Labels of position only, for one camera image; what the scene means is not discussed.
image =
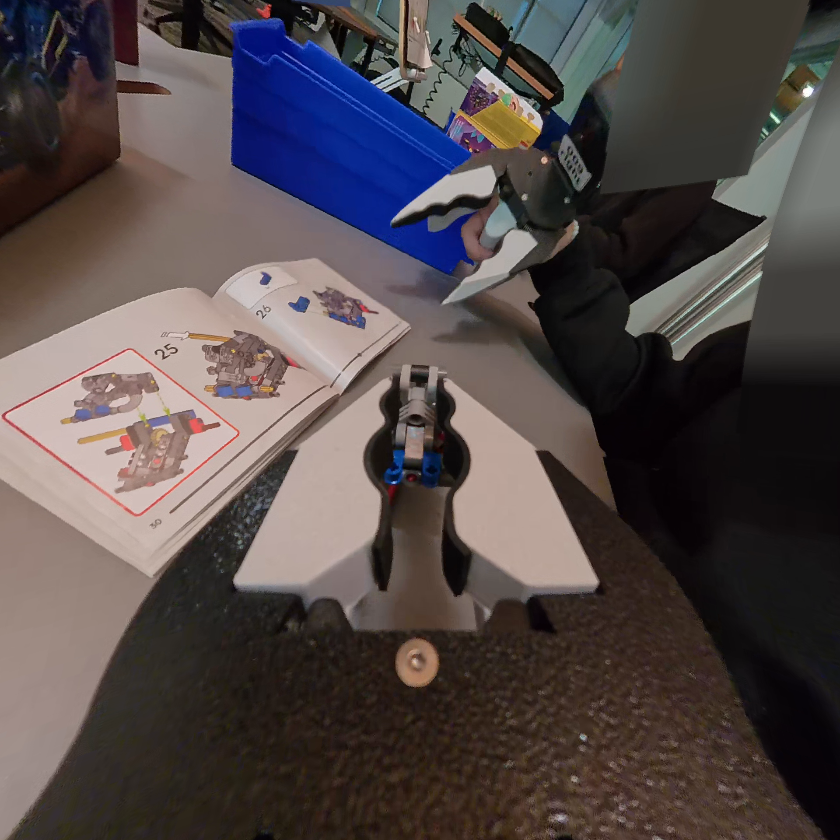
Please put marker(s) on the wooden board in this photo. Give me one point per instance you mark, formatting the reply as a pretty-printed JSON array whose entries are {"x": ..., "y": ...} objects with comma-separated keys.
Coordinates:
[{"x": 413, "y": 39}]

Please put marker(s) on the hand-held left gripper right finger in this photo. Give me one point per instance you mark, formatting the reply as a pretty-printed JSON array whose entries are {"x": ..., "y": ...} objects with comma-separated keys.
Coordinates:
[{"x": 525, "y": 525}]

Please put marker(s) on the stacked blue plastic bins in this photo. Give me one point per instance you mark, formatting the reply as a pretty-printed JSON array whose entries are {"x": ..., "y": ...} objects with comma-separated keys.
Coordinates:
[{"x": 328, "y": 151}]

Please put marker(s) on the person's right hand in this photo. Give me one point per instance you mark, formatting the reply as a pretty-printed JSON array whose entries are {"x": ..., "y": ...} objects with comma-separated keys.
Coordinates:
[{"x": 472, "y": 239}]

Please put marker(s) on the person's right forearm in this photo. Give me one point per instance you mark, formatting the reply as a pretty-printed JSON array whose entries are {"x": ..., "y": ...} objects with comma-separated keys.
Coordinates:
[{"x": 590, "y": 328}]

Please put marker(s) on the grey and blue lego model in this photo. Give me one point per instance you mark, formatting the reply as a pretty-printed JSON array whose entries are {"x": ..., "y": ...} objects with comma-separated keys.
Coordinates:
[{"x": 417, "y": 420}]

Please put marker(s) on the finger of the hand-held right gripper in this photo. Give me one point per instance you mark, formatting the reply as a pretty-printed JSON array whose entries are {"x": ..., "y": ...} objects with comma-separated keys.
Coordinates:
[
  {"x": 489, "y": 275},
  {"x": 446, "y": 193}
]

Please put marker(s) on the lego set cardboard box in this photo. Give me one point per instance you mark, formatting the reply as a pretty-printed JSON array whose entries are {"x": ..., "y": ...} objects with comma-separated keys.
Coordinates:
[{"x": 52, "y": 98}]

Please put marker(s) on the open lego instruction booklet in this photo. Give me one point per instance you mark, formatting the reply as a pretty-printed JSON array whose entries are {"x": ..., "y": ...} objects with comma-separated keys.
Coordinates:
[{"x": 197, "y": 315}]

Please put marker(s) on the background desk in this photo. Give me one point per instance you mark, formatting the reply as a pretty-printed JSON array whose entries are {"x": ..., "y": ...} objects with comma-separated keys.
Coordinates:
[{"x": 525, "y": 65}]

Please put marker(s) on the purple toy box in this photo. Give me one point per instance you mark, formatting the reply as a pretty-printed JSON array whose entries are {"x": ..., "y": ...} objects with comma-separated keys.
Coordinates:
[{"x": 476, "y": 98}]

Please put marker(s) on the yellow toy box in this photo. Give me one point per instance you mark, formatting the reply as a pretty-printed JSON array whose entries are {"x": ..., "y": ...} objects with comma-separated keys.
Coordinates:
[{"x": 508, "y": 124}]

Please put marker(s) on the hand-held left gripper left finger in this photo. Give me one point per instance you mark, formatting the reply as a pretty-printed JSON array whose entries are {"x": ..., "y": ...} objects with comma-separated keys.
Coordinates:
[{"x": 308, "y": 525}]

